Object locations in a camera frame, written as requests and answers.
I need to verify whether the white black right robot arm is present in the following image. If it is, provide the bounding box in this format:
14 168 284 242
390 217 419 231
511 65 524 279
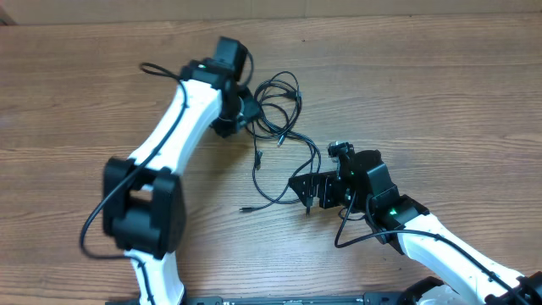
288 142 541 304

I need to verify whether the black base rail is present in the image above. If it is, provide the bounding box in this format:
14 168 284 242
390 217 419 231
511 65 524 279
105 291 454 305

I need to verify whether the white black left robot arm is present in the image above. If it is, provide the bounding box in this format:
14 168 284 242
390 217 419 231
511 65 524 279
96 37 260 304

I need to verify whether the black cable bundle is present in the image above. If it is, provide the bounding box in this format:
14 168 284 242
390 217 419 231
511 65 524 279
239 70 323 218

